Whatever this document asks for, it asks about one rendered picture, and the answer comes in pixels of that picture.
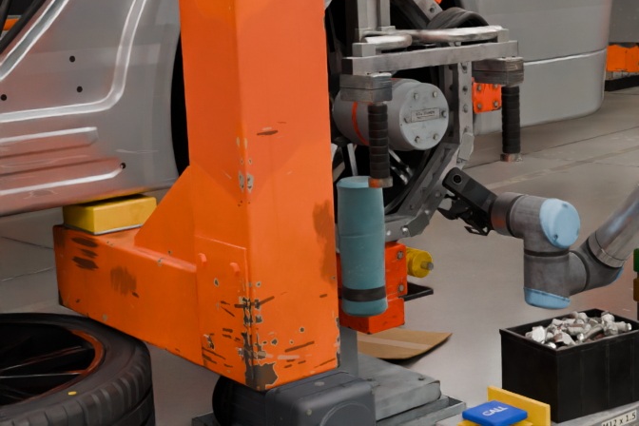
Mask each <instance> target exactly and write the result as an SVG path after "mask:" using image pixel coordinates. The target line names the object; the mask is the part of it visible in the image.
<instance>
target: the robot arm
mask: <svg viewBox="0 0 639 426"><path fill-rule="evenodd" d="M442 186H443V187H445V188H446V189H448V192H447V193H446V195H445V197H444V199H446V198H448V199H446V200H442V202H441V203H440V205H439V206H438V208H437V211H439V212H440V213H441V214H442V215H443V216H444V217H445V218H446V219H448V220H455V219H457V220H458V218H460V219H462V220H463V221H464V222H465V223H466V224H467V225H470V226H471V227H470V226H464V227H465V228H466V229H467V230H468V231H469V233H473V234H477V235H482V236H488V234H489V232H490V231H491V230H494V231H496V232H497V233H498V234H500V235H502V236H508V237H513V238H518V239H522V240H523V247H524V287H523V290H524V299H525V302H526V303H527V304H529V305H531V306H534V307H538V308H545V309H561V308H566V307H567V306H569V304H570V302H571V300H570V296H573V295H576V294H578V293H581V292H584V291H588V290H591V289H594V288H597V287H604V286H607V285H610V284H611V283H613V282H615V281H616V280H618V279H619V277H620V276H621V274H622V272H623V269H624V264H625V263H626V261H627V259H628V258H629V257H630V256H631V255H632V254H633V250H634V249H635V248H639V184H638V185H637V186H636V188H635V189H634V190H633V191H632V192H631V193H630V194H629V195H628V196H627V198H626V199H625V200H624V201H623V202H622V203H621V204H620V205H619V206H618V207H617V208H616V209H615V210H614V211H613V212H612V213H611V214H610V216H609V217H608V218H607V219H606V220H605V221H604V222H603V223H602V224H601V225H600V226H599V227H598V228H597V229H596V230H595V231H594V232H592V233H591V234H590V235H589V236H588V237H587V238H586V239H585V241H584V242H583V243H582V244H581V245H580V246H578V247H577V248H574V249H571V250H570V246H571V245H572V244H573V243H574V242H575V241H576V239H577V237H578V233H579V230H580V220H579V216H578V213H577V211H576V209H575V208H574V207H573V206H572V205H571V204H570V203H567V202H563V201H560V200H558V199H554V198H551V199H547V198H541V197H535V196H530V195H524V194H518V193H512V192H505V193H503V194H501V195H500V196H497V195H495V194H494V193H493V192H492V191H491V190H489V189H488V188H486V187H485V186H484V185H482V184H480V183H479V182H478V181H476V180H475V179H473V178H472V177H470V176H469V175H468V174H466V173H465V172H463V171H462V170H461V169H459V168H458V167H453V168H452V169H450V170H449V172H448V173H447V175H446V176H445V178H444V179H443V181H442ZM485 227H487V228H486V230H487V231H486V232H485V231H484V230H483V229H484V228H485ZM472 229H474V230H477V231H478V232H479V233H477V232H473V230H472Z"/></svg>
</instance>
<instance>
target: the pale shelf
mask: <svg viewBox="0 0 639 426"><path fill-rule="evenodd" d="M464 420H467V419H464V418H463V417H462V413H461V414H459V415H456V416H451V417H448V418H446V419H443V420H440V421H438V422H437V423H436V426H457V423H459V422H462V421H464ZM550 422H551V426H630V425H633V424H635V423H637V422H639V401H636V402H632V403H630V404H626V405H623V406H619V407H615V408H612V409H608V410H606V411H602V412H599V413H595V414H591V415H588V416H582V417H579V418H576V419H572V420H569V421H565V422H561V423H558V424H557V423H555V422H553V421H551V420H550Z"/></svg>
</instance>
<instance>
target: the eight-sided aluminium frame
mask: <svg viewBox="0 0 639 426"><path fill-rule="evenodd" d="M331 1H332V0H324V10H326V8H327V7H328V5H329V4H330V3H331ZM394 1H395V2H396V3H397V4H398V6H399V7H400V8H401V9H402V10H403V12H404V13H405V14H406V15H407V17H408V18H409V19H410V20H411V21H412V23H413V24H414V25H415V26H416V28H417V29H426V28H427V26H428V25H429V23H430V22H431V20H432V19H433V18H434V17H435V16H436V15H437V14H438V13H439V12H441V11H443V10H442V9H441V7H440V6H439V5H438V4H437V2H436V1H435V0H394ZM433 45H436V47H437V48H445V47H453V46H455V45H460V46H461V42H454V43H433ZM438 73H439V89H440V90H441V91H442V93H443V94H444V96H445V98H446V101H447V104H448V109H449V121H448V125H447V129H446V131H445V134H444V135H443V137H442V139H441V140H440V144H439V146H438V148H437V149H436V151H435V153H434V155H433V156H432V158H431V159H430V161H429V163H427V165H426V166H425V168H424V170H423V171H422V173H421V174H420V176H419V178H418V179H417V181H416V183H415V184H414V186H413V188H412V189H411V191H410V192H409V194H408V196H407V197H406V199H405V200H404V202H403V204H402V205H401V207H400V208H399V210H398V212H397V213H395V214H391V215H386V216H384V221H385V242H390V241H395V240H399V239H403V238H408V237H411V238H412V237H413V236H415V235H419V234H422V232H423V230H424V229H425V227H426V226H427V225H428V224H430V223H429V221H430V219H431V218H432V217H433V215H434V214H435V212H436V210H437V208H438V206H439V205H440V203H441V202H442V200H443V198H444V197H445V195H446V193H447V192H448V189H446V188H445V187H443V186H442V181H443V179H444V178H445V176H446V175H447V173H448V172H449V170H450V169H452V168H453V167H458V168H459V169H462V167H463V166H464V165H465V163H466V161H467V162H468V161H469V158H470V155H471V153H472V152H473V149H474V136H473V100H472V62H464V63H456V64H448V65H440V66H438ZM335 238H336V253H339V231H338V226H337V225H336V224H335Z"/></svg>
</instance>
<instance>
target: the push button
mask: <svg viewBox="0 0 639 426"><path fill-rule="evenodd" d="M462 417H463V418H464V419H467V420H469V421H471V422H474V423H476V424H479V425H482V426H509V425H512V424H514V423H516V422H519V421H521V420H524V419H526V418H528V412H527V411H524V410H521V409H519V408H516V407H513V406H511V405H508V404H505V403H502V402H499V401H497V400H492V401H489V402H486V403H484V404H481V405H478V406H475V407H474V408H471V409H468V410H465V411H463V412H462Z"/></svg>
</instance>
